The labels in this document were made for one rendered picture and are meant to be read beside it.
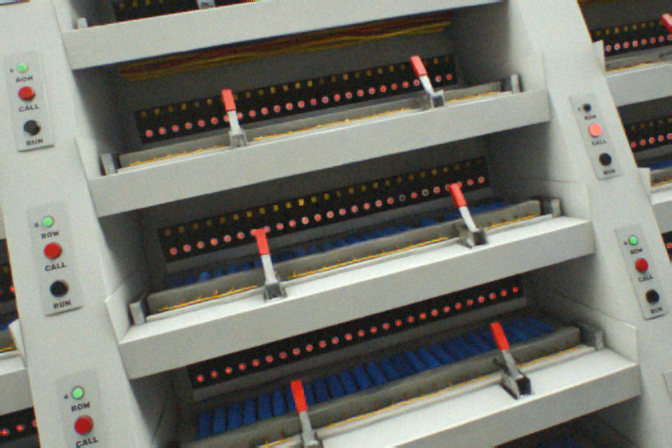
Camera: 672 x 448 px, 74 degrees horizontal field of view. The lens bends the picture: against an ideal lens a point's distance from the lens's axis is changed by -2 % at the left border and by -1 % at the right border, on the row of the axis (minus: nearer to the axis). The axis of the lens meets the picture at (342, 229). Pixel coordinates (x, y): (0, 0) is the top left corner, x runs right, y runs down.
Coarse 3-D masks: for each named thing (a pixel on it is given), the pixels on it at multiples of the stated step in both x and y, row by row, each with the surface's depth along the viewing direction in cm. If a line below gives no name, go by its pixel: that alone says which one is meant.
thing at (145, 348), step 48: (480, 192) 76; (528, 192) 72; (576, 192) 61; (288, 240) 71; (528, 240) 58; (576, 240) 59; (144, 288) 64; (288, 288) 57; (336, 288) 54; (384, 288) 55; (432, 288) 56; (144, 336) 50; (192, 336) 51; (240, 336) 52; (288, 336) 53
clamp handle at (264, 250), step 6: (258, 234) 57; (264, 234) 57; (258, 240) 56; (264, 240) 56; (258, 246) 56; (264, 246) 56; (264, 252) 56; (264, 258) 55; (270, 258) 55; (264, 264) 55; (270, 264) 55; (264, 270) 55; (270, 270) 55; (270, 276) 54
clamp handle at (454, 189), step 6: (450, 186) 61; (456, 186) 61; (450, 192) 61; (456, 192) 61; (456, 198) 60; (462, 198) 60; (456, 204) 60; (462, 204) 60; (462, 210) 60; (462, 216) 60; (468, 216) 60; (468, 222) 59; (468, 228) 59; (474, 228) 59
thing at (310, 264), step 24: (480, 216) 64; (504, 216) 65; (528, 216) 66; (384, 240) 62; (408, 240) 63; (432, 240) 63; (288, 264) 60; (312, 264) 60; (336, 264) 61; (192, 288) 58; (216, 288) 58; (240, 288) 59
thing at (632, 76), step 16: (592, 32) 83; (608, 32) 84; (624, 32) 85; (640, 32) 86; (656, 32) 86; (608, 48) 84; (624, 48) 85; (640, 48) 86; (656, 48) 86; (608, 64) 72; (624, 64) 72; (640, 64) 72; (656, 64) 71; (608, 80) 64; (624, 80) 64; (640, 80) 65; (656, 80) 65; (624, 96) 65; (640, 96) 65; (656, 96) 66
